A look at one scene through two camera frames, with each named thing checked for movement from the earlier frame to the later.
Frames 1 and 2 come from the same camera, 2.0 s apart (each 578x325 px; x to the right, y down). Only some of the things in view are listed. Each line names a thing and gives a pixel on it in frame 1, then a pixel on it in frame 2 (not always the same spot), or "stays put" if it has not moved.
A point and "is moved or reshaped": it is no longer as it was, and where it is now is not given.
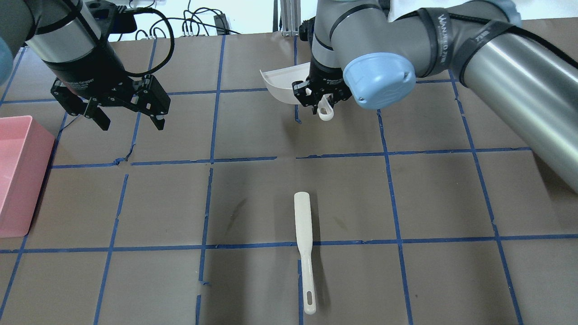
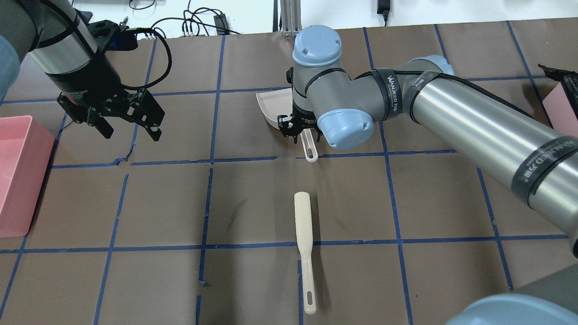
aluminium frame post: (291, 16) stays put
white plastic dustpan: (278, 81) is moved or reshaped
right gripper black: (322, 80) to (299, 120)
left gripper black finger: (159, 120) to (154, 131)
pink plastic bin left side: (26, 150) stays put
